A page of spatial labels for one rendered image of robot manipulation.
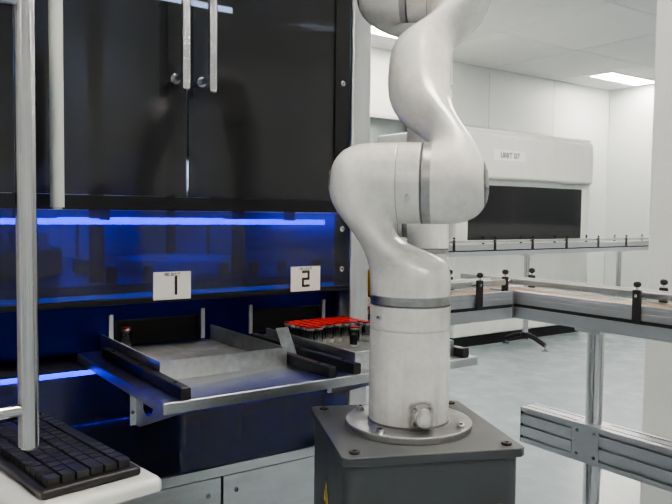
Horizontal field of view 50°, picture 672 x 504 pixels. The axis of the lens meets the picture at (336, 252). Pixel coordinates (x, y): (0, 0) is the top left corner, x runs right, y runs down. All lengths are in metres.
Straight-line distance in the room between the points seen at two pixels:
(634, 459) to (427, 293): 1.37
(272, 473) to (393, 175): 0.97
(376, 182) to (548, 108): 8.87
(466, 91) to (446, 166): 7.74
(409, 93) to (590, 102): 9.49
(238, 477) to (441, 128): 1.00
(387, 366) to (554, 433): 1.45
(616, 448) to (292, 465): 0.98
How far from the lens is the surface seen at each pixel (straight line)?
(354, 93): 1.83
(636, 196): 10.57
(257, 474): 1.77
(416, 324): 1.02
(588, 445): 2.36
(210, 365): 1.34
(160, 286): 1.56
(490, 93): 9.04
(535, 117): 9.63
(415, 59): 1.15
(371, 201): 1.02
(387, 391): 1.05
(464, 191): 1.01
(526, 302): 2.39
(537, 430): 2.47
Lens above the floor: 1.18
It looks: 3 degrees down
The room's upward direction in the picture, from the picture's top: 1 degrees clockwise
